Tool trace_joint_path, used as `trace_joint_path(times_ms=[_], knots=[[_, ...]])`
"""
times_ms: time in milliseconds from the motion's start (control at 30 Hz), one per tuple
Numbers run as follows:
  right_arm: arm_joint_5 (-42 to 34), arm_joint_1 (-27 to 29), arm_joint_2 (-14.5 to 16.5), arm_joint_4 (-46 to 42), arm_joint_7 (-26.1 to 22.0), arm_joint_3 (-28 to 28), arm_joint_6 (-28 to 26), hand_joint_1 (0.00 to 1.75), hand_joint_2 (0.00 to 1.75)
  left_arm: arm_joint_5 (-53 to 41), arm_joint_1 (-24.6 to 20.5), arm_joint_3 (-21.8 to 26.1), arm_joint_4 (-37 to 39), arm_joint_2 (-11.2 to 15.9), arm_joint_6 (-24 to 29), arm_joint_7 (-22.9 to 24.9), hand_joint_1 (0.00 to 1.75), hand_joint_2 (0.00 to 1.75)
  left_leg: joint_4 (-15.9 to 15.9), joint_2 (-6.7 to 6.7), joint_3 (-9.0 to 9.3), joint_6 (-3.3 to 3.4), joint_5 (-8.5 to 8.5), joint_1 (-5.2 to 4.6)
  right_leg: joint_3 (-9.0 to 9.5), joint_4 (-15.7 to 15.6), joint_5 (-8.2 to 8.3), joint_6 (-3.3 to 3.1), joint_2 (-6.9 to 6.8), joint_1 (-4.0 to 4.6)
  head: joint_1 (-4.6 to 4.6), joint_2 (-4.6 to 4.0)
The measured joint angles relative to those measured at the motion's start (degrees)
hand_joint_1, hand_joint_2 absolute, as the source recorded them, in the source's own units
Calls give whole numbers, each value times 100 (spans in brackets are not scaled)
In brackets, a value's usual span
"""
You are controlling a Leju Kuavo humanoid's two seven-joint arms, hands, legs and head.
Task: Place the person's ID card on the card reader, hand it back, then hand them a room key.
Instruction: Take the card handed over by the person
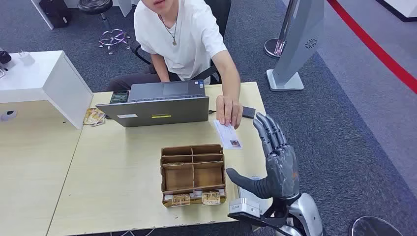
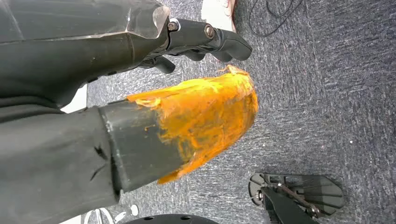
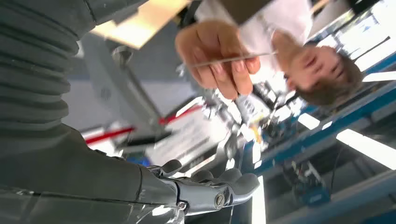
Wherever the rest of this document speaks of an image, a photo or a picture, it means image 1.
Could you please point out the person's left hand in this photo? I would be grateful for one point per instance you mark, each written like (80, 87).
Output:
(229, 109)

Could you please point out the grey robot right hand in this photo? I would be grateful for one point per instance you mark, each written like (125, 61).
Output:
(281, 172)

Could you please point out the white ID card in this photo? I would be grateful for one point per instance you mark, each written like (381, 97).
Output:
(230, 138)

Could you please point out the person's left forearm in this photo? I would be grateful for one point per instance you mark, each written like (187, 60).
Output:
(229, 75)

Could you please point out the person's right forearm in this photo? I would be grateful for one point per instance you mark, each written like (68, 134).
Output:
(161, 70)

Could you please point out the white card reader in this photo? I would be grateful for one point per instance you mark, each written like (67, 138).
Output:
(252, 199)

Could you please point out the golden room key card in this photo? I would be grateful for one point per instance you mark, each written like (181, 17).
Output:
(211, 198)
(173, 164)
(180, 200)

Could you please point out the wooden card organizer box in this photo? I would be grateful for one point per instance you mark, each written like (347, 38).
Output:
(177, 177)

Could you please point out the person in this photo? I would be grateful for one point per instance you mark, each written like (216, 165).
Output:
(185, 32)

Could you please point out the small black square device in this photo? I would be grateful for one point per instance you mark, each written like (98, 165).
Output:
(249, 112)

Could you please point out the grey laptop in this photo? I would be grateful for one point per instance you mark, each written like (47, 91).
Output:
(156, 114)

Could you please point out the black office chair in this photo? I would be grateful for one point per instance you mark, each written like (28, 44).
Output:
(221, 13)

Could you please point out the grey kiosk stand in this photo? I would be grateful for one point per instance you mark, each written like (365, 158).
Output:
(299, 42)

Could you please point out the round chrome stanchion base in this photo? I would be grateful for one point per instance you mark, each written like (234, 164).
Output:
(373, 228)

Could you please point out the black smartphone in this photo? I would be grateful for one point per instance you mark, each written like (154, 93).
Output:
(119, 97)

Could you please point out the pile of golden cards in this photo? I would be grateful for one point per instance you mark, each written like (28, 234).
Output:
(94, 117)

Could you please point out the white furniture panel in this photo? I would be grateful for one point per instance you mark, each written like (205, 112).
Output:
(125, 6)

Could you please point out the red barrier belt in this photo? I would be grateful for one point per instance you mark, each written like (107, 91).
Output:
(368, 40)

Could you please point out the black stool chrome base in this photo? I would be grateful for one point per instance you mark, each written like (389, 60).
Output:
(95, 6)

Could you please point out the white desk shelf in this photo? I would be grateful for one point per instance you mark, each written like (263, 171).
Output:
(49, 78)

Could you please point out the black bag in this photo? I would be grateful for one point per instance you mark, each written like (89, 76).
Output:
(55, 13)

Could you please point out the white counter with dark base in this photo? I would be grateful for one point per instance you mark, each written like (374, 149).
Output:
(404, 6)

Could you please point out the white charger plug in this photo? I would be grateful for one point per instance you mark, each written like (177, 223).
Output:
(26, 59)

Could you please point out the black gadget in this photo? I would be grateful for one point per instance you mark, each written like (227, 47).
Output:
(4, 57)

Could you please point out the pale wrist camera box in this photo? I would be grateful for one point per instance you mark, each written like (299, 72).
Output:
(244, 207)

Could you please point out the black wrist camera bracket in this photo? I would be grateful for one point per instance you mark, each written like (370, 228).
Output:
(260, 221)

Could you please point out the chrome stanchion post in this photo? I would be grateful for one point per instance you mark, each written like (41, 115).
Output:
(288, 19)

